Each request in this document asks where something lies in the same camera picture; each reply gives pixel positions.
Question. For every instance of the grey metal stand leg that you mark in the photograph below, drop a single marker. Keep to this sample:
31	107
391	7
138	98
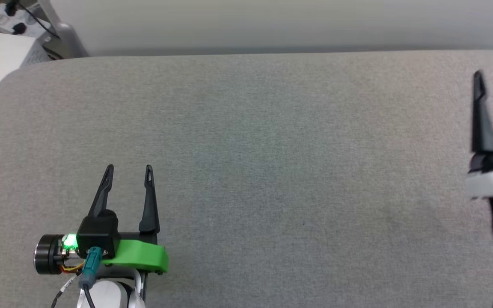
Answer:
64	38

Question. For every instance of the black power plug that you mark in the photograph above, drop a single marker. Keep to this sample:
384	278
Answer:
19	28

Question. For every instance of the grey fabric sofa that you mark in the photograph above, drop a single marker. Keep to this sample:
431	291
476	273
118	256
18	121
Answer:
272	171

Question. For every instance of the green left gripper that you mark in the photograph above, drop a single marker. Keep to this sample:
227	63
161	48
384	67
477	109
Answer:
139	254

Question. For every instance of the white power strip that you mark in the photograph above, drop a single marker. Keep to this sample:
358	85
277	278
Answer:
2	17

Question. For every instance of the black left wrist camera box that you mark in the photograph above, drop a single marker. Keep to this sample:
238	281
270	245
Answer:
99	233

